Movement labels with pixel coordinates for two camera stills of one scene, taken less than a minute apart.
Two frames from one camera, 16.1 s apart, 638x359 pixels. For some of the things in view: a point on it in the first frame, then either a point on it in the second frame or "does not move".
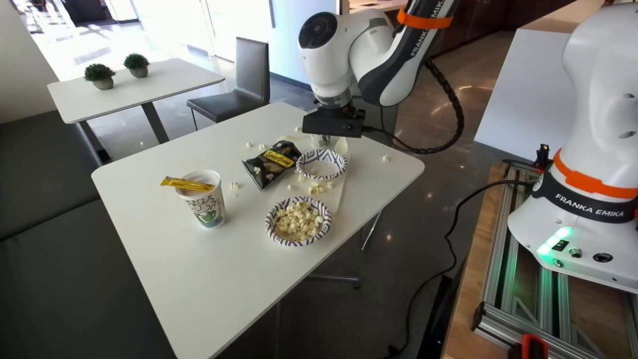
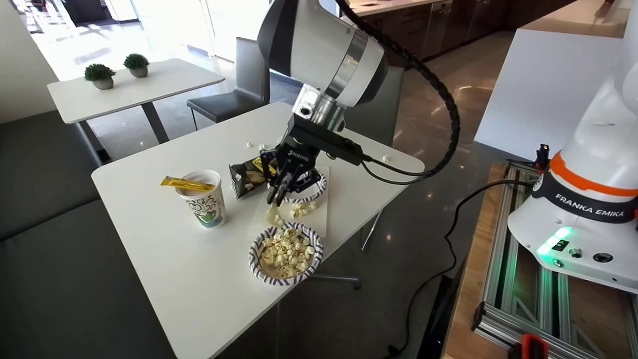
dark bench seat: x=66 y=284 does not move
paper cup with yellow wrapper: x=201 y=188 does not move
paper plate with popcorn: x=297 y=222 -> x=285 y=254
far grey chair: x=251 y=85 does not move
